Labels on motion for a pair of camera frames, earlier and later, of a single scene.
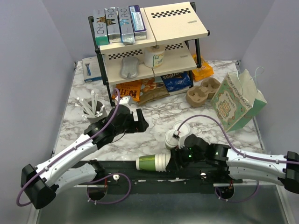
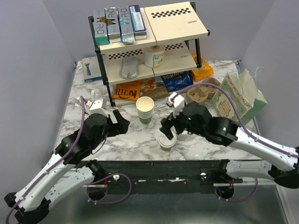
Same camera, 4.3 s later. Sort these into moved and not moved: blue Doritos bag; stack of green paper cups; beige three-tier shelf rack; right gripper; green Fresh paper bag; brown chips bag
Moved: stack of green paper cups; right gripper
Not moved: blue Doritos bag; brown chips bag; beige three-tier shelf rack; green Fresh paper bag
